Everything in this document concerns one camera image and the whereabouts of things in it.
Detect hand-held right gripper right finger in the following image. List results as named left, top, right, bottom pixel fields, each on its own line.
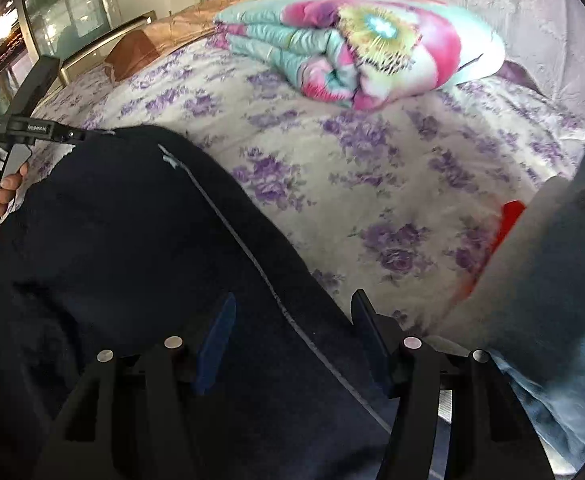
left=350, top=288, right=557, bottom=480

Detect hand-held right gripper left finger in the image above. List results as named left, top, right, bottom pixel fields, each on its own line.
left=35, top=292, right=238, bottom=480

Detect dark navy sweater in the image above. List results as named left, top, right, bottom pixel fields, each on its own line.
left=0, top=125, right=453, bottom=480

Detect person's left hand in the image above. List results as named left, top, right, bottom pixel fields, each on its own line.
left=0, top=154, right=30, bottom=218

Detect dark reflective panel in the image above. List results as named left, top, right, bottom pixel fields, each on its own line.
left=0, top=0, right=29, bottom=106

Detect wooden headboard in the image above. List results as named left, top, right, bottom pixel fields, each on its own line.
left=60, top=12, right=156, bottom=86

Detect glass window pane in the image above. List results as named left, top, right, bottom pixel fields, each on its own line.
left=20, top=0, right=116, bottom=58

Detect orange quilted cover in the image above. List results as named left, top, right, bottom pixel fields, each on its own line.
left=145, top=0, right=293, bottom=47

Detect red folded garment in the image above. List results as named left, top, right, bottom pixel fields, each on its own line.
left=450, top=200, right=526, bottom=306

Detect folded blue jeans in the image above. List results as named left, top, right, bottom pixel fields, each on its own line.
left=487, top=120, right=585, bottom=476

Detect purple floral bed sheet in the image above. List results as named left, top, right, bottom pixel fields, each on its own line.
left=2, top=35, right=585, bottom=356

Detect colourful floral folded blanket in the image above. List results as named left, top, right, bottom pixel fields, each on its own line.
left=214, top=0, right=506, bottom=111

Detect purple cloth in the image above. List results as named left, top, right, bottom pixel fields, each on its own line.
left=497, top=59, right=548, bottom=98

